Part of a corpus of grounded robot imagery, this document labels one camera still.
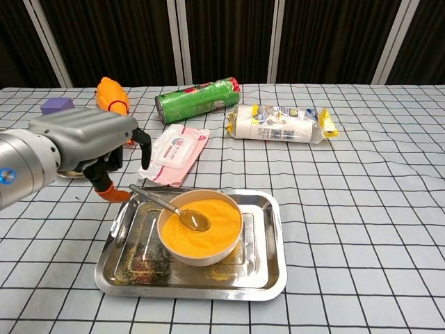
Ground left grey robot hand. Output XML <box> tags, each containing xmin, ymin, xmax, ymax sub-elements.
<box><xmin>29</xmin><ymin>106</ymin><xmax>153</xmax><ymax>203</ymax></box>

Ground metal spoon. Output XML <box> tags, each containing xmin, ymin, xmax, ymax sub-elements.
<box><xmin>129</xmin><ymin>184</ymin><xmax>212</xmax><ymax>232</ymax></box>

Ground rectangular steel tray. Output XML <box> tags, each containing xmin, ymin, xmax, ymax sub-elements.
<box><xmin>94</xmin><ymin>186</ymin><xmax>288</xmax><ymax>302</ymax></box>

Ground white bowl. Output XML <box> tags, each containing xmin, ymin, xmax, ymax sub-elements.
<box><xmin>157</xmin><ymin>189</ymin><xmax>243</xmax><ymax>267</ymax></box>

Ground purple foam cube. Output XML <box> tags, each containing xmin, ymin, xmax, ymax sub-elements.
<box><xmin>40</xmin><ymin>97</ymin><xmax>74</xmax><ymax>116</ymax></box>

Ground orange rubber chicken toy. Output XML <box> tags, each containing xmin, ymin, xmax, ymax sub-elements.
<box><xmin>95</xmin><ymin>77</ymin><xmax>135</xmax><ymax>146</ymax></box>

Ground round steel plate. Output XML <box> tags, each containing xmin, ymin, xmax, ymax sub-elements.
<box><xmin>55</xmin><ymin>169</ymin><xmax>86</xmax><ymax>180</ymax></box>

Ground pink wet wipes pack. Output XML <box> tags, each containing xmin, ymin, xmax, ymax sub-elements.
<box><xmin>138</xmin><ymin>123</ymin><xmax>211</xmax><ymax>188</ymax></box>

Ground green chips can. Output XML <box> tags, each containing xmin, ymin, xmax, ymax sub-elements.
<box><xmin>154</xmin><ymin>77</ymin><xmax>242</xmax><ymax>125</ymax></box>

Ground black folding screen white frames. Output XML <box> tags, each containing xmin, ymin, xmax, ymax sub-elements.
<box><xmin>0</xmin><ymin>0</ymin><xmax>445</xmax><ymax>88</ymax></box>

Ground white and yellow snack package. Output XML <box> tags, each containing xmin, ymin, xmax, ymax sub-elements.
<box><xmin>223</xmin><ymin>103</ymin><xmax>339</xmax><ymax>145</ymax></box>

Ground checked light blue tablecloth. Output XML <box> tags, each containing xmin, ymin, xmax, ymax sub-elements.
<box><xmin>0</xmin><ymin>83</ymin><xmax>445</xmax><ymax>334</ymax></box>

